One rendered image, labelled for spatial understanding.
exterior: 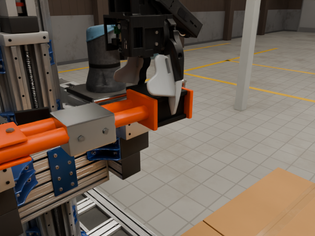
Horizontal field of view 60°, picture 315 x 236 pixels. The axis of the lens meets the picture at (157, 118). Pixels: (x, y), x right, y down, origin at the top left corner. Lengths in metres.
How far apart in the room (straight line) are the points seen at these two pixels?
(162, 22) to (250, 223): 0.95
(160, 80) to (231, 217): 0.88
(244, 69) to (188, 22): 3.28
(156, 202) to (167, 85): 1.72
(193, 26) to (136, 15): 0.11
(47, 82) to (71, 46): 6.09
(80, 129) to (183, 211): 1.70
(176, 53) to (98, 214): 1.41
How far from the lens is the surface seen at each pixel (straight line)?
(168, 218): 1.96
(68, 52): 7.05
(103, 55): 0.99
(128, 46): 0.38
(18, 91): 0.99
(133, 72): 0.48
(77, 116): 0.38
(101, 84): 1.01
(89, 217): 1.70
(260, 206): 1.29
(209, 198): 2.15
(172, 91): 0.41
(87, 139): 0.37
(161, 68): 0.40
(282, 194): 1.39
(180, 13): 0.44
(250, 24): 3.64
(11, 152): 0.35
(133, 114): 0.40
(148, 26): 0.39
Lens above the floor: 1.33
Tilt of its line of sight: 23 degrees down
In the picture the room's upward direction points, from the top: straight up
